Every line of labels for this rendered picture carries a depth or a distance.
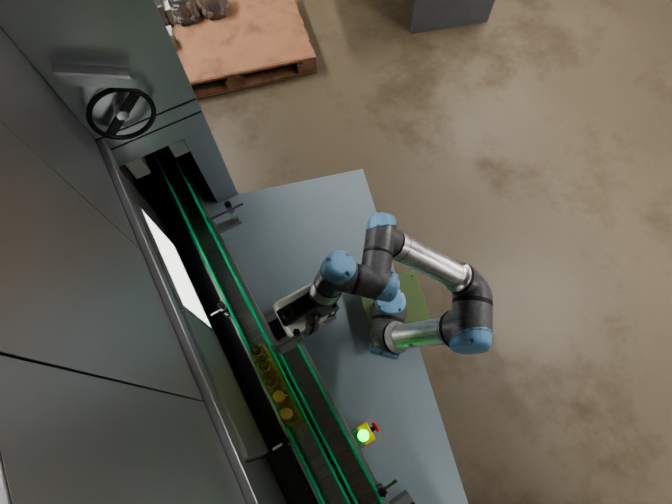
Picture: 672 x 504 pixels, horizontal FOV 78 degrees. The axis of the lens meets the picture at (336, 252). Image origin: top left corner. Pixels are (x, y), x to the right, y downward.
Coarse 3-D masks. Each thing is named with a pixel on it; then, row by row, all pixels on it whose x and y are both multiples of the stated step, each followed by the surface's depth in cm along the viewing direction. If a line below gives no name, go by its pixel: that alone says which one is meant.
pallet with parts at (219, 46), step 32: (160, 0) 328; (192, 0) 330; (224, 0) 338; (256, 0) 356; (288, 0) 355; (192, 32) 341; (224, 32) 340; (256, 32) 340; (288, 32) 339; (192, 64) 326; (224, 64) 325; (256, 64) 325; (288, 64) 328
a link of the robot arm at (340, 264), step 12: (336, 252) 95; (324, 264) 94; (336, 264) 93; (348, 264) 94; (324, 276) 95; (336, 276) 92; (348, 276) 93; (324, 288) 97; (336, 288) 96; (348, 288) 96
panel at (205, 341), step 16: (144, 224) 138; (160, 256) 133; (192, 320) 129; (208, 320) 157; (192, 336) 122; (208, 336) 141; (208, 352) 127; (208, 368) 118; (224, 368) 139; (224, 384) 126; (224, 400) 115; (240, 400) 137; (240, 416) 125; (240, 432) 114; (256, 432) 136; (240, 448) 110; (256, 448) 123
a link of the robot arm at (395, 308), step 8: (400, 296) 155; (376, 304) 155; (384, 304) 154; (392, 304) 154; (400, 304) 154; (376, 312) 156; (384, 312) 153; (392, 312) 152; (400, 312) 155; (400, 320) 155
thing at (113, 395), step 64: (0, 64) 89; (0, 128) 72; (64, 128) 112; (0, 192) 60; (64, 192) 86; (128, 192) 139; (0, 256) 52; (64, 256) 70; (128, 256) 108; (0, 320) 46; (64, 320) 59; (128, 320) 84; (0, 384) 41; (64, 384) 51; (128, 384) 70; (192, 384) 105; (0, 448) 37; (64, 448) 45; (128, 448) 58; (192, 448) 82
